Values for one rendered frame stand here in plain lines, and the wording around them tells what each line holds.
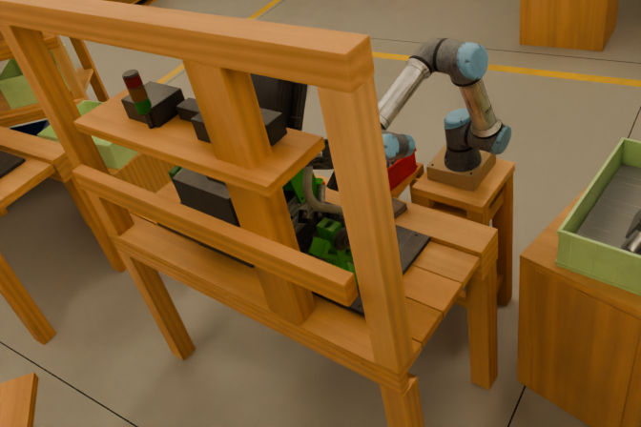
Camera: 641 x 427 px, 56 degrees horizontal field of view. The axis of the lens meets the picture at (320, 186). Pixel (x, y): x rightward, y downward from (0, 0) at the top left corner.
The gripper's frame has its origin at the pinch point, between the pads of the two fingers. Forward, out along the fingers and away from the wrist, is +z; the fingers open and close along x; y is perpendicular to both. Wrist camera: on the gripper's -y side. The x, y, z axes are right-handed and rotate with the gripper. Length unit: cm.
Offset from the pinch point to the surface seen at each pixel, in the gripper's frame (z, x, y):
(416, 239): -12, -45, -18
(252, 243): -2.7, 23.0, -29.8
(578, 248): -62, -69, -19
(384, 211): -52, 22, -23
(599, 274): -66, -77, -27
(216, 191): 28.7, 16.7, -9.3
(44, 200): 325, -32, 23
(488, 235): -34, -59, -16
